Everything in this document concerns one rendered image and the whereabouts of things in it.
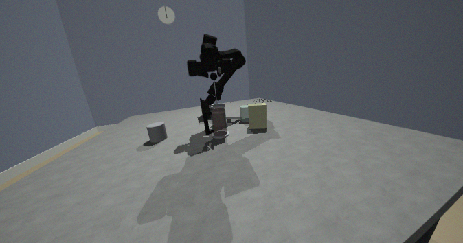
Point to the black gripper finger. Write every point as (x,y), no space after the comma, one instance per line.
(201,70)
(220,68)

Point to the french press coffee maker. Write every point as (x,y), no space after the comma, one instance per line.
(218,117)

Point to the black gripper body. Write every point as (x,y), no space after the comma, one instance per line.
(209,64)

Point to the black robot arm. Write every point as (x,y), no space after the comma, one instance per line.
(209,50)

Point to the olive green rectangular block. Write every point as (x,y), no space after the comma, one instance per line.
(257,115)

